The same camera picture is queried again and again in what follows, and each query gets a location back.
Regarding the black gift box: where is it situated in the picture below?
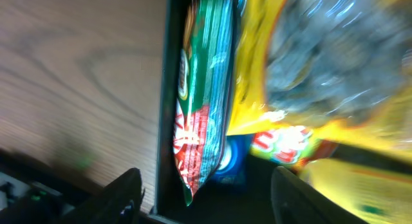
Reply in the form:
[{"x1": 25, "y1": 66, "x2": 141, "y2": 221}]
[{"x1": 151, "y1": 0, "x2": 412, "y2": 224}]

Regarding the yellow round candy tub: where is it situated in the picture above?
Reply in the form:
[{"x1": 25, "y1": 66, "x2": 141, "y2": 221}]
[{"x1": 299, "y1": 159, "x2": 411, "y2": 224}]

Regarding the green Haribo gummy bag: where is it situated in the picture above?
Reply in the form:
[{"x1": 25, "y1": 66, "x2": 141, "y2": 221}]
[{"x1": 250, "y1": 126, "x2": 338, "y2": 172}]

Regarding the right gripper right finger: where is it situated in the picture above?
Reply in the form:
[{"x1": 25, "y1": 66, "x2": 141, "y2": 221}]
[{"x1": 271, "y1": 166, "x2": 367, "y2": 224}]

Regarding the red striped candy pack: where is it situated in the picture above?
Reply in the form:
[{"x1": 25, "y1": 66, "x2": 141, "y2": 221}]
[{"x1": 173, "y1": 0, "x2": 234, "y2": 205}]

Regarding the blue Oreo cookie pack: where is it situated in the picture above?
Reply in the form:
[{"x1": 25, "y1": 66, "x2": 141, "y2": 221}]
[{"x1": 205, "y1": 0, "x2": 255, "y2": 189}]

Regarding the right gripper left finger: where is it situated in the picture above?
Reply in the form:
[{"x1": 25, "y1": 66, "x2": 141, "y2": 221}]
[{"x1": 61, "y1": 168, "x2": 144, "y2": 224}]

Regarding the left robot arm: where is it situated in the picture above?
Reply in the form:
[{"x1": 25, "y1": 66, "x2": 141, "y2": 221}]
[{"x1": 1, "y1": 150, "x2": 102, "y2": 223}]

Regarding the yellow Hacks candy bag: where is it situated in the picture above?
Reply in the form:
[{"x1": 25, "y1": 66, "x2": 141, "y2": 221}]
[{"x1": 227, "y1": 0, "x2": 411, "y2": 163}]

